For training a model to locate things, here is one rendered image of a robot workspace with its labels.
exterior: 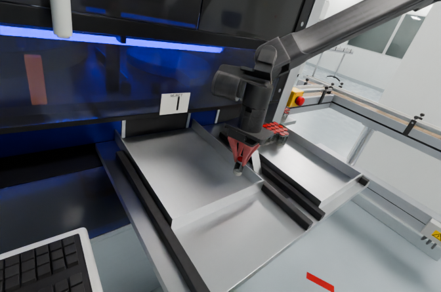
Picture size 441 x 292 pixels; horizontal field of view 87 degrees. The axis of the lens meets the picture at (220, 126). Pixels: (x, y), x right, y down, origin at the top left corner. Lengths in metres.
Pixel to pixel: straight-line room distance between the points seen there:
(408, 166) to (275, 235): 1.82
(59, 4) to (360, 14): 0.52
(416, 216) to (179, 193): 1.43
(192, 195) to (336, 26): 0.47
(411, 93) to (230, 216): 1.86
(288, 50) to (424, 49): 1.74
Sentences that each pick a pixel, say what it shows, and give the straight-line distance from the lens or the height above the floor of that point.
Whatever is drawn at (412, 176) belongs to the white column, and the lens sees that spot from 2.30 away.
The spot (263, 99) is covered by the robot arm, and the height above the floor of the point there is 1.13.
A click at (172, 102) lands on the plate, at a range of 0.64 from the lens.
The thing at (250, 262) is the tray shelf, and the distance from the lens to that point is 0.50.
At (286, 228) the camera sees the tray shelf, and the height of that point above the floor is 0.88.
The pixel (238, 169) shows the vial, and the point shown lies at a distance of 0.59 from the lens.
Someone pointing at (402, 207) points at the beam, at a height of 0.50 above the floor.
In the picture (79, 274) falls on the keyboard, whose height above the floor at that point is 0.83.
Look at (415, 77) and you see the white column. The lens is 2.19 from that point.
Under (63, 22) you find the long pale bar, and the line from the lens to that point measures 0.44.
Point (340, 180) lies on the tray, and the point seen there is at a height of 0.88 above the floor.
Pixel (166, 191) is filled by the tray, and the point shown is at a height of 0.88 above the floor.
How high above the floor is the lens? 1.27
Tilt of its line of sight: 27 degrees down
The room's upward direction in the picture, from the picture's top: 14 degrees clockwise
